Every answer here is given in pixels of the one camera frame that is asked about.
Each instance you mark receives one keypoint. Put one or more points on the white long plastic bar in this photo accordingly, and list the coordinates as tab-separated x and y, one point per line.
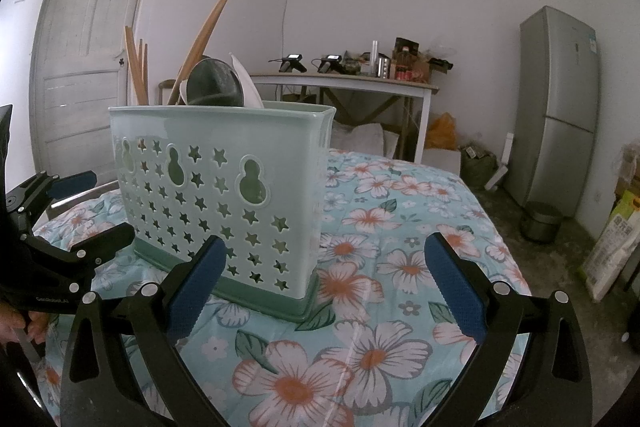
507	152

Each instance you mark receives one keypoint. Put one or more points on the grey refrigerator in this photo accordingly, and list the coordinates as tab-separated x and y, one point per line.
555	107

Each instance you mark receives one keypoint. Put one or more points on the floral blanket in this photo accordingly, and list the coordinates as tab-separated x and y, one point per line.
400	227

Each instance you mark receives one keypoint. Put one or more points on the dark green bag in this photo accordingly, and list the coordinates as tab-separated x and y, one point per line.
477	167

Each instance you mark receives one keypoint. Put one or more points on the yellow white sack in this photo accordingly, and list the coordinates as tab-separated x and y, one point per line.
612	247

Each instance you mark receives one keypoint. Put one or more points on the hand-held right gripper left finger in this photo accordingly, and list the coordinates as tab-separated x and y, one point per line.
197	292

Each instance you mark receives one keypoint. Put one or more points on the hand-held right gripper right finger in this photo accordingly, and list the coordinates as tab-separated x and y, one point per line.
455	289

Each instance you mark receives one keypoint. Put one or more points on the white pillow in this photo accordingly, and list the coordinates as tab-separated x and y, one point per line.
360	137

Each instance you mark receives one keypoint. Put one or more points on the green plastic utensil basket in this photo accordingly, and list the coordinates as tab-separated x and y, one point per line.
200	127

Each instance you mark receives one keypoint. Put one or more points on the person's left hand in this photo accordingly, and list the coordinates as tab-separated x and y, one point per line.
37	326

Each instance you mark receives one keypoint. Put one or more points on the orange plastic bag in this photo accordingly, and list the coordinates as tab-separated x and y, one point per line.
442	132

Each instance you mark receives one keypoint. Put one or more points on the large steel ladle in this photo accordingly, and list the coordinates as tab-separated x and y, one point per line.
215	79

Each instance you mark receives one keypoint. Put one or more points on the white cardboard box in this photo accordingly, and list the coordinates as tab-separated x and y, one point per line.
442	159

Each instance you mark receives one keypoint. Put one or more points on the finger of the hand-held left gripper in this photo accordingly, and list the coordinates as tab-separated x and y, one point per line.
75	184
112	239

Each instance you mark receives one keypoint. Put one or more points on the white door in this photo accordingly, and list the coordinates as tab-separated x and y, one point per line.
85	32

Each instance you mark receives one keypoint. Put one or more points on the white table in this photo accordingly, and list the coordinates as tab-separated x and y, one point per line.
325	79

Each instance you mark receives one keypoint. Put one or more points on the red labelled bottle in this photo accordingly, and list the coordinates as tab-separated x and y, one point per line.
402	69

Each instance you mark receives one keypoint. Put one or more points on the clear plastic tube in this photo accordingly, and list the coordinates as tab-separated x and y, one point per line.
374	57

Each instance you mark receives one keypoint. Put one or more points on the dark round trash bin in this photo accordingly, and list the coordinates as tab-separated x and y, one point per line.
540	222

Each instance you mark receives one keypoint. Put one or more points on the wooden chair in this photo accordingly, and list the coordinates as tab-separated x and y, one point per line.
167	83

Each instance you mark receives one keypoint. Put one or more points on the bundle of wooden chopsticks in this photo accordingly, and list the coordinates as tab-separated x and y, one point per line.
136	77

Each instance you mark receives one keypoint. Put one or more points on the black handheld device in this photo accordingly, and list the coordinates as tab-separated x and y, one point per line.
330	63
290	63

